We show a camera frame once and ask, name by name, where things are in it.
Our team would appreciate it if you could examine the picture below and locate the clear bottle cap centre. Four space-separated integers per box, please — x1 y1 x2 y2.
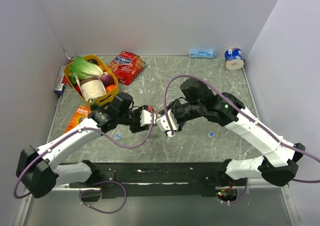
139 85 146 92

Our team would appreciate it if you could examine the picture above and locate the yellow plastic basket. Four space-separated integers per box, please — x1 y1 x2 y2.
64 54 119 106

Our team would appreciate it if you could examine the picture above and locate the purple white box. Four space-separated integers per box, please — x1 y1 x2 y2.
53 65 66 95

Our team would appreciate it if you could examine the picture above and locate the green toy cabbage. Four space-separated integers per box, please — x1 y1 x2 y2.
69 57 104 85

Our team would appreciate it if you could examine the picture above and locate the blue bottle cap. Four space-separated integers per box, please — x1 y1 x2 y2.
114 133 121 140
208 132 216 138

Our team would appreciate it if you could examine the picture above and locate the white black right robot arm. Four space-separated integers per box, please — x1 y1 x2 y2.
156 78 306 187

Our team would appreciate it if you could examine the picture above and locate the orange razor package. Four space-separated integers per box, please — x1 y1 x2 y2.
64 105 91 133

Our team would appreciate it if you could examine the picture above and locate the blue bottle cap left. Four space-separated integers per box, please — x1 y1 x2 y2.
114 133 121 140

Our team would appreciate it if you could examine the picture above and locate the green glass bottle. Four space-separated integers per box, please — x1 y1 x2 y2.
87 98 100 112

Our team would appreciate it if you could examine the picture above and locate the orange juice plastic bottle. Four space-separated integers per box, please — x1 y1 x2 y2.
153 110 161 127

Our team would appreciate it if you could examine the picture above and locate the orange toy fruit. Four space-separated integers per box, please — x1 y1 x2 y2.
105 84 116 93

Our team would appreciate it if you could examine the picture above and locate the red snack bag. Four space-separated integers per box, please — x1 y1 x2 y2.
107 51 145 86

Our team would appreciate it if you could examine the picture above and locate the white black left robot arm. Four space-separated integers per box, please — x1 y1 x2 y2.
16 92 156 198

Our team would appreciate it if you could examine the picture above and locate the purple toy onion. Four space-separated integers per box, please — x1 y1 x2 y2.
100 73 115 87

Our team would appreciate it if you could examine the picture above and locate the blue wrapped toilet roll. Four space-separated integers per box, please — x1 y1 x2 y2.
224 47 244 71

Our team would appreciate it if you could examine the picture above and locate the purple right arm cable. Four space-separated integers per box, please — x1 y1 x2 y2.
163 74 320 204

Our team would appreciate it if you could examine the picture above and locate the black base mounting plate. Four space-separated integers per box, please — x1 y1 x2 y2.
69 160 246 199

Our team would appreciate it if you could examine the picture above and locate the blue bottle cap right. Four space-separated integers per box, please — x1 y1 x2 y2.
208 132 216 138

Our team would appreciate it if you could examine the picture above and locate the aluminium frame rail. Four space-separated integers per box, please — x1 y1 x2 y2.
52 179 278 191

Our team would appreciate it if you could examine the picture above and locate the blue tissue pack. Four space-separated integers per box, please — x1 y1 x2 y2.
188 50 216 59

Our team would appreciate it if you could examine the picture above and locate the cream brown toy mushroom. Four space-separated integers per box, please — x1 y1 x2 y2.
79 77 107 100

